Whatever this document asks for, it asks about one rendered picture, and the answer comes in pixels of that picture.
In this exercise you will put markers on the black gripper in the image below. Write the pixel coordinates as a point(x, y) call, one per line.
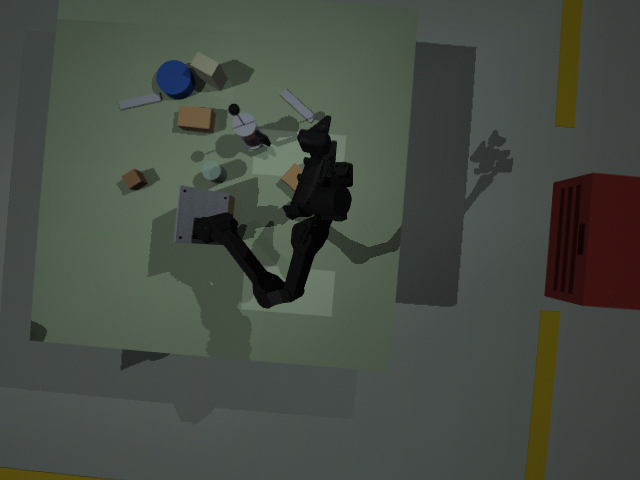
point(317, 142)

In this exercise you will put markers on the dark blue cylinder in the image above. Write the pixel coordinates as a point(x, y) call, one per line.
point(175, 79)

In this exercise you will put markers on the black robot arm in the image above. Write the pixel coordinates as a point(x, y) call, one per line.
point(307, 238)

